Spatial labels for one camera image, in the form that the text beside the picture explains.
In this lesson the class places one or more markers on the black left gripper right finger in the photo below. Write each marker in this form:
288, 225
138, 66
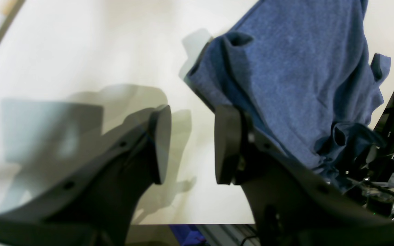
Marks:
291, 205

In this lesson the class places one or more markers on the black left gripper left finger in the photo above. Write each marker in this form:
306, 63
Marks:
95, 205

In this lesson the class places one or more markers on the dark blue t-shirt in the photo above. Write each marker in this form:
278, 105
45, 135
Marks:
301, 69

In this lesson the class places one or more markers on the blue object under table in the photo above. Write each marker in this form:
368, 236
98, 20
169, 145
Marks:
188, 235

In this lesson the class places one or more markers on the aluminium table frame rail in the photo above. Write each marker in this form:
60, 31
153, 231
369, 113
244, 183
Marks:
229, 234

